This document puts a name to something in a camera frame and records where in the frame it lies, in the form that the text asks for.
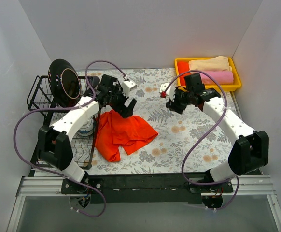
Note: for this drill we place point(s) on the aluminium frame rail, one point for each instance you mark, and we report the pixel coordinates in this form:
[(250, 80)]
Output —
[(51, 186)]

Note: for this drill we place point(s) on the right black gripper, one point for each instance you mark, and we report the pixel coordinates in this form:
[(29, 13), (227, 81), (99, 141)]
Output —
[(179, 100)]

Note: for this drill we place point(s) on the rolled orange t shirt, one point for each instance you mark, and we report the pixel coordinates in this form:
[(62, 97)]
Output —
[(183, 66)]

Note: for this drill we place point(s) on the black wire dish rack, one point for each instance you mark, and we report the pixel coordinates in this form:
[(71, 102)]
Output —
[(40, 96)]

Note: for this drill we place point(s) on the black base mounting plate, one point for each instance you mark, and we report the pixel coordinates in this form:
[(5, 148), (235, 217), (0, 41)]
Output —
[(147, 188)]

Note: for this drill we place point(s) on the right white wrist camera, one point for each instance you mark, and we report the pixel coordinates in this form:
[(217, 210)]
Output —
[(167, 90)]

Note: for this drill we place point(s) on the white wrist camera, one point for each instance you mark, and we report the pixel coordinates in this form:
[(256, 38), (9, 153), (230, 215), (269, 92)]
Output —
[(128, 86), (167, 90)]

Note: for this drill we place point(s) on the black round plate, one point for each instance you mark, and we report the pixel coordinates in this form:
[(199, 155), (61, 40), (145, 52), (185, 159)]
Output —
[(64, 83)]

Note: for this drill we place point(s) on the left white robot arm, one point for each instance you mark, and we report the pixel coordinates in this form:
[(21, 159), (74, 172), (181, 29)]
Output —
[(54, 146)]

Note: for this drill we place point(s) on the rolled beige t shirt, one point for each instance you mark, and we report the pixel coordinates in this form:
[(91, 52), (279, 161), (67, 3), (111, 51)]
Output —
[(219, 63)]

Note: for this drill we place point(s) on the blue white ceramic bowl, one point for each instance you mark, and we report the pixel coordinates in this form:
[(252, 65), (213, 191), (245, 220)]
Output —
[(87, 128)]

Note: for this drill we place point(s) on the yellow plastic tray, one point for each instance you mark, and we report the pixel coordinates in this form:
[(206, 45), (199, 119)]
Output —
[(237, 82)]

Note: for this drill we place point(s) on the orange t shirt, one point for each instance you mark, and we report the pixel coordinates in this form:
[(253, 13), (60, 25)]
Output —
[(183, 66), (130, 133)]

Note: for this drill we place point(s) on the floral table mat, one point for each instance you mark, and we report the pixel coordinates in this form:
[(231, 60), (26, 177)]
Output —
[(187, 141)]

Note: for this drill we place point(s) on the rolled pink t shirt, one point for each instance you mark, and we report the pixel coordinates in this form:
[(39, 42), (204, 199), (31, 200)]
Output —
[(221, 77)]

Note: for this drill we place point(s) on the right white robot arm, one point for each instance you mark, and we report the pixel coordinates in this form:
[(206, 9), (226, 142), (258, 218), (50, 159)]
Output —
[(250, 147)]

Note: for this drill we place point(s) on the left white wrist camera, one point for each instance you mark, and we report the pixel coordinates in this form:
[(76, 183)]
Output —
[(128, 86)]

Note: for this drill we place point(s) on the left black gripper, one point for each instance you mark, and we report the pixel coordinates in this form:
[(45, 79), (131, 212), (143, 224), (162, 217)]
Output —
[(118, 101)]

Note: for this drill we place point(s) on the purple rimmed mug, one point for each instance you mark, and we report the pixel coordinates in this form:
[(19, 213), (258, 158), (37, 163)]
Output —
[(93, 81)]

